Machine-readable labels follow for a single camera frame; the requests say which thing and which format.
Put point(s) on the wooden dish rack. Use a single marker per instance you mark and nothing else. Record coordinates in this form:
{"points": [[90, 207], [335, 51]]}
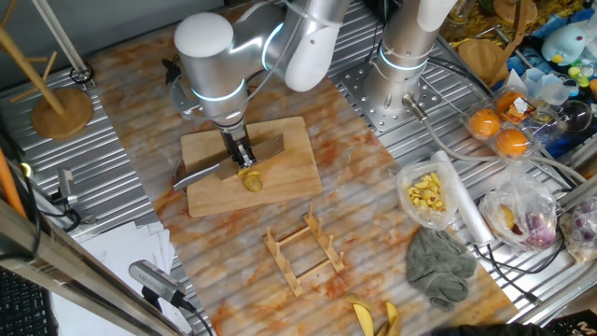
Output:
{"points": [[326, 242]]}

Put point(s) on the wooden cutting board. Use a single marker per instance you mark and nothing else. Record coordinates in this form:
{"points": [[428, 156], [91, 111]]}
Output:
{"points": [[289, 186]]}

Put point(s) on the cut potato chunk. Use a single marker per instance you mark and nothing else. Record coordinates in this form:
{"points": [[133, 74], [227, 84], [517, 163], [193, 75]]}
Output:
{"points": [[247, 172]]}

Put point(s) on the orange fruit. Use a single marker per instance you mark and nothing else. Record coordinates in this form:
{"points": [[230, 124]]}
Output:
{"points": [[506, 102], [484, 122], [511, 142]]}

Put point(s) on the clear plastic measuring cup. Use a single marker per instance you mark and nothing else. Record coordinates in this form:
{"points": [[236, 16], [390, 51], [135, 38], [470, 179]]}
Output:
{"points": [[550, 91]]}

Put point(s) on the yellow banana peel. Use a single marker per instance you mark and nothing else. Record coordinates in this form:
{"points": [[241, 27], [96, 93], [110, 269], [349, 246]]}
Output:
{"points": [[363, 319]]}

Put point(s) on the light blue plush toy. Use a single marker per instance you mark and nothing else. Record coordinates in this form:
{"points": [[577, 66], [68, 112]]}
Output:
{"points": [[562, 44]]}

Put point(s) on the clear bag of purple vegetables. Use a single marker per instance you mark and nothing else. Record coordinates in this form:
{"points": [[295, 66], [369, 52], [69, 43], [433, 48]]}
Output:
{"points": [[583, 228]]}

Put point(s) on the gray green cloth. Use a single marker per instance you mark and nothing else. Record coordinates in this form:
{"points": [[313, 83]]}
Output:
{"points": [[434, 266]]}

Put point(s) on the silver depth camera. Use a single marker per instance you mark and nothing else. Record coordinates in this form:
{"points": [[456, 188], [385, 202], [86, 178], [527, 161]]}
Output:
{"points": [[154, 280]]}

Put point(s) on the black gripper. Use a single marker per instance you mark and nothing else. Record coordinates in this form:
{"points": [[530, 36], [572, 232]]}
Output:
{"points": [[234, 137]]}

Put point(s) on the black clamp tool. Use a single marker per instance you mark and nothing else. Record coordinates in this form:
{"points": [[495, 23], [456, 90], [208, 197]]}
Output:
{"points": [[65, 184]]}

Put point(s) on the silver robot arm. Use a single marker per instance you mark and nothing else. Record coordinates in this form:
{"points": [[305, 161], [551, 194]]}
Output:
{"points": [[214, 70]]}

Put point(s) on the wooden mug tree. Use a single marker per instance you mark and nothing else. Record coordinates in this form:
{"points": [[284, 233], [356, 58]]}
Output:
{"points": [[60, 112]]}

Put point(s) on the clear glass bowl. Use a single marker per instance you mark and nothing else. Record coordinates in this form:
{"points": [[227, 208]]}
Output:
{"points": [[576, 116]]}

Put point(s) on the metal frame beam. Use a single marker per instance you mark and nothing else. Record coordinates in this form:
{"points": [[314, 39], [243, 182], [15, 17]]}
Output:
{"points": [[70, 275]]}

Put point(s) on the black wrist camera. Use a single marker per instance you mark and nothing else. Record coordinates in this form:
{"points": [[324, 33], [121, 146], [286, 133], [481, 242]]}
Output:
{"points": [[171, 72]]}

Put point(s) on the white tripod leg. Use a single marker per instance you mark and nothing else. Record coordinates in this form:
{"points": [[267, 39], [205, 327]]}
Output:
{"points": [[58, 35]]}

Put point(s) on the bag of mixed fruit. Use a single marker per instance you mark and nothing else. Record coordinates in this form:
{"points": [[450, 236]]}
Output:
{"points": [[517, 219]]}

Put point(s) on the wooden stand with round base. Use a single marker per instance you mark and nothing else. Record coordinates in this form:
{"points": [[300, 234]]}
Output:
{"points": [[482, 58]]}

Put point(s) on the white paper sheets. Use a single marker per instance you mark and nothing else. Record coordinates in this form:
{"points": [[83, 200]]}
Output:
{"points": [[121, 252]]}

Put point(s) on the white plastic wrap roll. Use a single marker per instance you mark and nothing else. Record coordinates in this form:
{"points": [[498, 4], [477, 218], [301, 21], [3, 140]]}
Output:
{"points": [[462, 200]]}

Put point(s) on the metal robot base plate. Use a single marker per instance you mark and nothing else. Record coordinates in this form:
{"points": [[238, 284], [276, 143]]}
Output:
{"points": [[359, 88]]}

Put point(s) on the orange pole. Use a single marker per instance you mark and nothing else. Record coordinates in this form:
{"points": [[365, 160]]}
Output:
{"points": [[9, 186]]}

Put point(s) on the black printed box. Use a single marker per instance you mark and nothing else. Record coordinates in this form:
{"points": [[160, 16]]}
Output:
{"points": [[573, 329]]}

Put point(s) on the clear bag of potato cubes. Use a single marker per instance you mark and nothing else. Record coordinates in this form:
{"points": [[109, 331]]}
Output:
{"points": [[426, 193]]}

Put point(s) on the small yellow green toy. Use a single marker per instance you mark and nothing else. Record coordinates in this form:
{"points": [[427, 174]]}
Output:
{"points": [[578, 74]]}

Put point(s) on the steel kitchen cleaver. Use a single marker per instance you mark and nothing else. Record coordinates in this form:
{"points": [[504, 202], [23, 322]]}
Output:
{"points": [[268, 147]]}

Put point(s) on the gray camera mount bracket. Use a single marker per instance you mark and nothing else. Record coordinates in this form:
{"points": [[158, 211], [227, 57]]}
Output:
{"points": [[184, 105]]}

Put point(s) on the marble pattern table mat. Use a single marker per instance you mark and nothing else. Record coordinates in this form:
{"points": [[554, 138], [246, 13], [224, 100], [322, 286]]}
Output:
{"points": [[364, 186]]}

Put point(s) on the round wooden disc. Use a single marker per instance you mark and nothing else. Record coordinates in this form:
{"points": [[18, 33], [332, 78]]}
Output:
{"points": [[513, 9]]}

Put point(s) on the oranges in plastic bag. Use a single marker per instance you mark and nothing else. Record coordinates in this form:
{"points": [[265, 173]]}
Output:
{"points": [[536, 126]]}

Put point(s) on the black mesh panel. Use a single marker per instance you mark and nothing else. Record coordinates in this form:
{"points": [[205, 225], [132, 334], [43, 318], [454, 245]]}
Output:
{"points": [[23, 308]]}

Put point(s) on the glass jar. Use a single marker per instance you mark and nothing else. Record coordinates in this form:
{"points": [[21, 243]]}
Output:
{"points": [[459, 9]]}

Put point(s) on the potato end piece with skin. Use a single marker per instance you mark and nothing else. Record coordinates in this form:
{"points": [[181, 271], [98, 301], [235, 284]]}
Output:
{"points": [[253, 183]]}

